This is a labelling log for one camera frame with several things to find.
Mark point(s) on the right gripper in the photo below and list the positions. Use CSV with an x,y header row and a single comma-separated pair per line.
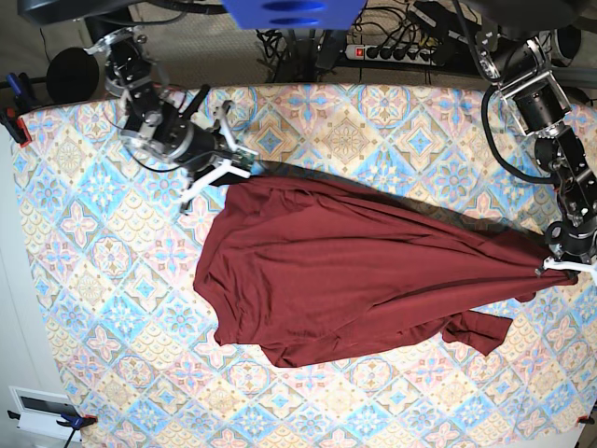
x,y
190,147

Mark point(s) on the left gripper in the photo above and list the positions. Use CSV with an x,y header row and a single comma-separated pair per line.
x,y
569,243

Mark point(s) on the dark red t-shirt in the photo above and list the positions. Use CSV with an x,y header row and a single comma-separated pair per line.
x,y
315,270

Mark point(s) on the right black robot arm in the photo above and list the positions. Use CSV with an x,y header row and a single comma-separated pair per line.
x,y
154,125

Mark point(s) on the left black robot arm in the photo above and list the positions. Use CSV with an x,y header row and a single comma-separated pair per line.
x,y
521,78

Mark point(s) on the black round stool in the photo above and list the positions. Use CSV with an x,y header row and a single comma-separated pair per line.
x,y
72,76

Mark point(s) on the orange corner clamp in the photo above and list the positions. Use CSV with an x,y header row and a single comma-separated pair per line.
x,y
586,420

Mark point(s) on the black orange table clamp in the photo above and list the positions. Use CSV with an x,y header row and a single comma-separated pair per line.
x,y
15,126

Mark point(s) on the blue clamp upper left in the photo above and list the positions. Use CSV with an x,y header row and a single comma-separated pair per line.
x,y
19,84

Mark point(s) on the patterned tablecloth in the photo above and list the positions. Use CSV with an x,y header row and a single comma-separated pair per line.
x,y
112,261

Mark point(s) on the blue black bar clamp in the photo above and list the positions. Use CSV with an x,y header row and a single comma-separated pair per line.
x,y
70,420

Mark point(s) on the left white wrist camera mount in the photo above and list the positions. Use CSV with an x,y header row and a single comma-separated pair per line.
x,y
551,263

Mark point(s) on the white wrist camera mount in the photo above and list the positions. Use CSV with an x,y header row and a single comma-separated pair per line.
x,y
228,162
551,263

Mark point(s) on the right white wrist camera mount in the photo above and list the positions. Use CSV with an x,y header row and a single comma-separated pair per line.
x,y
228,162

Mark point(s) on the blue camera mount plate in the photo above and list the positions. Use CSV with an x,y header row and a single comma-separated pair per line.
x,y
294,14

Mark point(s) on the white power strip red switch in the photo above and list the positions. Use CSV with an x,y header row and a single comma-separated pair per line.
x,y
391,54

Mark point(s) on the white wall socket box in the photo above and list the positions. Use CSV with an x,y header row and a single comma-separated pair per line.
x,y
39,412

